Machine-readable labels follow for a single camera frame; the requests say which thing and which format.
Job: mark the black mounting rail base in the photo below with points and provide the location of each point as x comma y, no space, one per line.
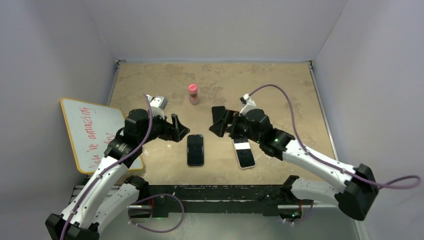
268,200

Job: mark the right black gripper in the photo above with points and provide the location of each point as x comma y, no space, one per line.
220,128

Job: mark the black phone case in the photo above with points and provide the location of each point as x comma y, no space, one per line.
187,150

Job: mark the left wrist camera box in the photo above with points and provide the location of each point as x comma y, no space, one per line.
158,105

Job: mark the pink capped small bottle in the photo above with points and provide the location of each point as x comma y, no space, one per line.
193,94

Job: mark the purple edged smartphone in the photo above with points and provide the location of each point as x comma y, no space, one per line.
219,114

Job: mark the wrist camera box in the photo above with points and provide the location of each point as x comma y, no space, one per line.
247,103
158,105

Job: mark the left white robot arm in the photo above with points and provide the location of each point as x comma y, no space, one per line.
86,217

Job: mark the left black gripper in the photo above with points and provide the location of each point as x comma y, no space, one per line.
176,132

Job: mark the yellow framed whiteboard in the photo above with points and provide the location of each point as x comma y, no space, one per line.
91,127

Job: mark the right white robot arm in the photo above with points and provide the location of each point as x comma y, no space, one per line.
345,186

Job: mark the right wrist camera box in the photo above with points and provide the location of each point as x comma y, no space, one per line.
247,103

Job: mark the beige cased smartphone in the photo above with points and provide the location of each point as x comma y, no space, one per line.
244,154

